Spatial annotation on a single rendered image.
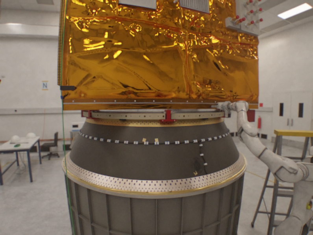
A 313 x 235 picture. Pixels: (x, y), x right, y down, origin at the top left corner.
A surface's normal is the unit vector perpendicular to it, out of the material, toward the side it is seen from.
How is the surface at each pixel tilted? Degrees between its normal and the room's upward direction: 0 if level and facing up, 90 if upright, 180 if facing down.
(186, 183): 43
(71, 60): 103
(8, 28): 90
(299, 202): 91
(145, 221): 90
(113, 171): 62
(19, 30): 90
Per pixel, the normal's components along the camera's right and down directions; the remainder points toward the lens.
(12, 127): 0.36, 0.07
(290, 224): -0.91, 0.01
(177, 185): 0.11, -0.68
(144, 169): -0.06, -0.40
